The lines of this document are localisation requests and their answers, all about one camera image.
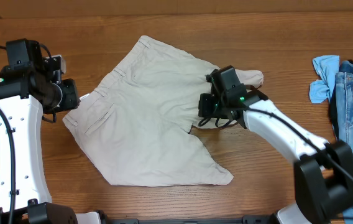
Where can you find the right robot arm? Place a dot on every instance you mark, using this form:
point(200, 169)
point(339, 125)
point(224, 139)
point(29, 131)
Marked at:
point(323, 171)

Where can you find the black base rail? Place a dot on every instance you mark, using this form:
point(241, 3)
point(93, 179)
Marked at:
point(189, 221)

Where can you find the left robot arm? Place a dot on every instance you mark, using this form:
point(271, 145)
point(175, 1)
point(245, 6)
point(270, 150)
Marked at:
point(31, 87)

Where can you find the beige shorts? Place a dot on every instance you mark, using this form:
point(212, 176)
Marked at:
point(135, 125)

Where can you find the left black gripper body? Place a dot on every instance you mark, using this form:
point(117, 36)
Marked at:
point(63, 97)

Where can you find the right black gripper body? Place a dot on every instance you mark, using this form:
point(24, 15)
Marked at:
point(213, 107)

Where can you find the light blue cloth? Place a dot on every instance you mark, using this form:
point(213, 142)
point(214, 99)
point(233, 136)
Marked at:
point(326, 67)

